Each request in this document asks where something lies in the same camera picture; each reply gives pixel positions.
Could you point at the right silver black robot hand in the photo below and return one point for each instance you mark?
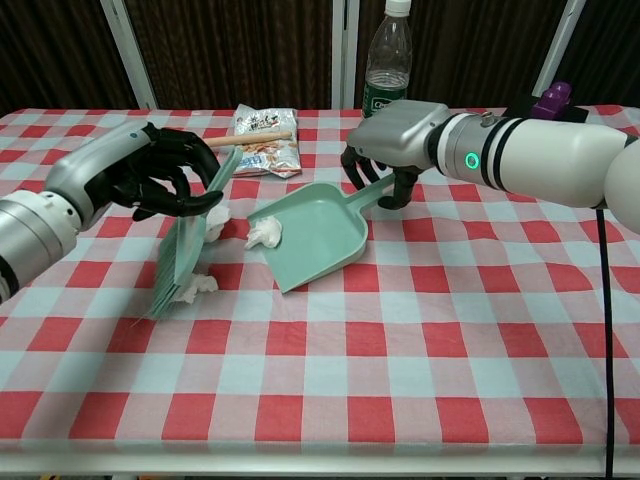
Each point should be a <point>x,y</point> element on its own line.
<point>400,135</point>

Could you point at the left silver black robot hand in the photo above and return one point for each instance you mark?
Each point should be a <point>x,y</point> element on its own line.
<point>105,160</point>

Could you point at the green hand brush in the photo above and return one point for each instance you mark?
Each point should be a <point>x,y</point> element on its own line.
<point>185,245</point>

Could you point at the green plastic dustpan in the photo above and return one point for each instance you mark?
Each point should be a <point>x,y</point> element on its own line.
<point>320,235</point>

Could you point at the tissue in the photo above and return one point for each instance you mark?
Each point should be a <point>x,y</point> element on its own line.
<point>219,220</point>

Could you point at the white paper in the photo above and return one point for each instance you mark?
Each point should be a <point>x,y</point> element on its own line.
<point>202,285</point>
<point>265,232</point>

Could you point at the clear plastic water bottle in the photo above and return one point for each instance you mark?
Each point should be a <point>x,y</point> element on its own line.
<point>387,60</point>

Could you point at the dark brown partition panel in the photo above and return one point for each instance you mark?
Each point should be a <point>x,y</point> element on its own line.
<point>230,50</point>
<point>50,50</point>
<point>475,50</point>
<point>610,50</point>

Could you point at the black box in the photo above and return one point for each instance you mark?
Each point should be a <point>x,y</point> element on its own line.
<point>522,107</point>

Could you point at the white snack bag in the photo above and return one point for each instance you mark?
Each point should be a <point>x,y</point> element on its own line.
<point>270,155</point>

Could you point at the wooden stick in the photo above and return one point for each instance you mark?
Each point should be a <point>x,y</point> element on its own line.
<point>250,137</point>

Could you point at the purple toy block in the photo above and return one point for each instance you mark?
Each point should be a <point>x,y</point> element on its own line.
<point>552,102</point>

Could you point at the red white checkered tablecloth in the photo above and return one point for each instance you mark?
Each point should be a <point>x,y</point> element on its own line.
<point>350,375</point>

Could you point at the white aluminium partition post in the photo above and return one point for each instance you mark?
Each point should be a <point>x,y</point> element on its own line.
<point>130,50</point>
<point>557,50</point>
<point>345,50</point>

